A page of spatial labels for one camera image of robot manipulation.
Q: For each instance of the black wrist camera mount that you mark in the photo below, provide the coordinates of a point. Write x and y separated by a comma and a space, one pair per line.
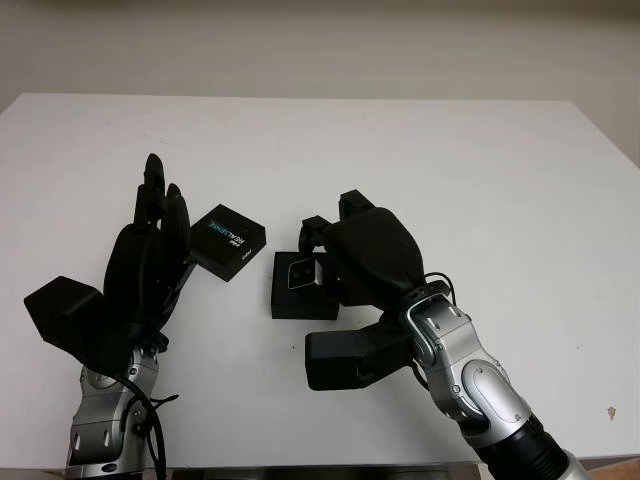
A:
62, 310
335, 360

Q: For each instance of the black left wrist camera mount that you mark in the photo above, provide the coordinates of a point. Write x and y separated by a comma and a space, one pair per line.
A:
62, 310

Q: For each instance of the black camera box base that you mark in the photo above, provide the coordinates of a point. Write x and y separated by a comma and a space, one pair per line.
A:
300, 307

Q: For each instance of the black Intel RealSense box lid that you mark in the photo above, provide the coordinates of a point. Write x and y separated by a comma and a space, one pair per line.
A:
227, 240

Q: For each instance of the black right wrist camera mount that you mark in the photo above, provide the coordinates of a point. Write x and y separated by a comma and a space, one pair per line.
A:
335, 360

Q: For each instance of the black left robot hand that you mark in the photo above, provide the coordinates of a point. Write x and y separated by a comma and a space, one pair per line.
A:
145, 275

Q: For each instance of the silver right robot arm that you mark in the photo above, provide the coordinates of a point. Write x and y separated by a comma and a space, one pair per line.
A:
450, 345

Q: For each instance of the small silver depth camera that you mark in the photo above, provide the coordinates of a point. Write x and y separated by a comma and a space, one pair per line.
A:
302, 274

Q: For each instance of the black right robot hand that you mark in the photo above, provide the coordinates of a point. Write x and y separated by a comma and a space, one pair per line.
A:
375, 255

